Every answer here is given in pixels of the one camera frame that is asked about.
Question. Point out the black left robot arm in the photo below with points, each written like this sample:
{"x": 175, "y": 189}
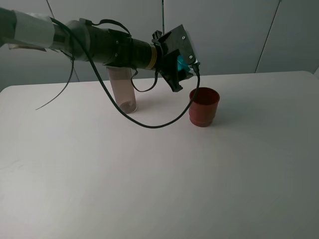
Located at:
{"x": 114, "y": 48}

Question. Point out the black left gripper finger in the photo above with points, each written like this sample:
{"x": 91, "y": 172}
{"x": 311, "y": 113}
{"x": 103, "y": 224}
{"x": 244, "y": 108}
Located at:
{"x": 169, "y": 70}
{"x": 184, "y": 75}

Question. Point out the brown transparent water bottle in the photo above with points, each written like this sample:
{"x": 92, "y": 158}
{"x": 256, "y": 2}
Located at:
{"x": 123, "y": 90}

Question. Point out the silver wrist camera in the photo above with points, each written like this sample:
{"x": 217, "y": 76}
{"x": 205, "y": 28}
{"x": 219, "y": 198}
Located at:
{"x": 191, "y": 54}

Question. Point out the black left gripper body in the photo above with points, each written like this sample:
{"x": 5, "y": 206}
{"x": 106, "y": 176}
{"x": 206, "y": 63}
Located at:
{"x": 169, "y": 42}

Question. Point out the teal transparent plastic cup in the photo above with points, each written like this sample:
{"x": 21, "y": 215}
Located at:
{"x": 181, "y": 64}

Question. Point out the red plastic cup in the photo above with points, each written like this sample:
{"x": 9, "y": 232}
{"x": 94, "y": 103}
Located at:
{"x": 203, "y": 109}

